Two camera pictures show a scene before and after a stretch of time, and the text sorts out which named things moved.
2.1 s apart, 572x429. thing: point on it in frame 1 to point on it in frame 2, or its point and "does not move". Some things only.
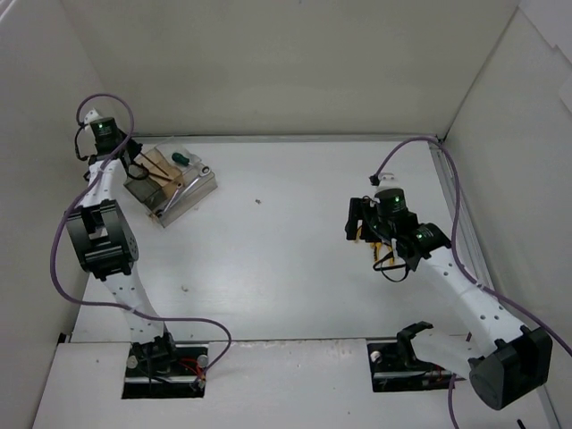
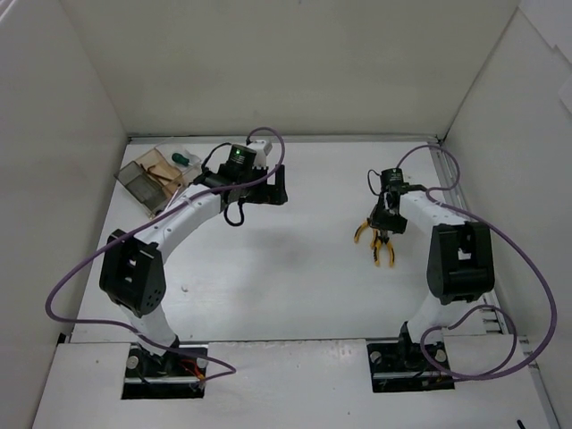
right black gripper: (357, 214) to (389, 222)
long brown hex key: (152, 163) to (155, 175)
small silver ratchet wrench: (161, 212) does not move
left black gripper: (132, 152) to (272, 189)
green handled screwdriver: (180, 159) does not move
